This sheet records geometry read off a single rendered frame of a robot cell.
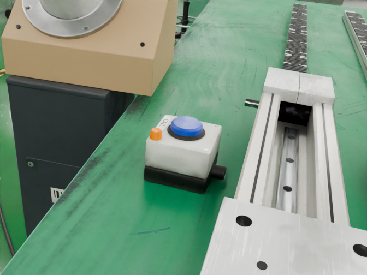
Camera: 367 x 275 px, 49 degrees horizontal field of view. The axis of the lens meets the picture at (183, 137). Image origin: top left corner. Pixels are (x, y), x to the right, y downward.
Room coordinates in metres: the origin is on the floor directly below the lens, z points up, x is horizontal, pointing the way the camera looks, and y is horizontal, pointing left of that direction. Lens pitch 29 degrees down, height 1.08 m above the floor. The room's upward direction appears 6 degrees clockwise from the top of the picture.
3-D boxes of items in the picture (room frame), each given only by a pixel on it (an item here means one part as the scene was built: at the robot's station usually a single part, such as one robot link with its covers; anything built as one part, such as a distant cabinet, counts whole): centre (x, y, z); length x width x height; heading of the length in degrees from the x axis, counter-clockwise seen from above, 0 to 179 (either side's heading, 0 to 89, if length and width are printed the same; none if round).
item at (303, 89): (0.58, -0.15, 0.83); 0.12 x 0.09 x 0.10; 78
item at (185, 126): (0.44, 0.00, 0.84); 0.04 x 0.04 x 0.02
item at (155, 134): (0.42, 0.03, 0.85); 0.01 x 0.01 x 0.01
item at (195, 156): (0.44, -0.01, 0.81); 0.10 x 0.08 x 0.06; 78
